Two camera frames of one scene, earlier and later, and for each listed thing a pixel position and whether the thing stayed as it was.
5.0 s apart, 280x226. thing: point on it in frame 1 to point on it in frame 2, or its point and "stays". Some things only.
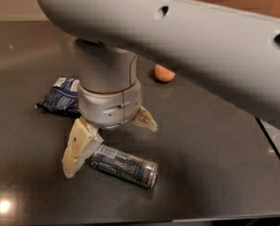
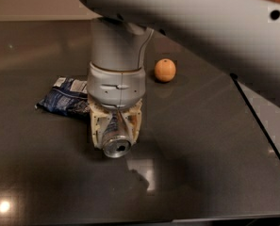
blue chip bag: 62,98 stays
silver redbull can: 125,166 to 116,142
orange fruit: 163,73 stays
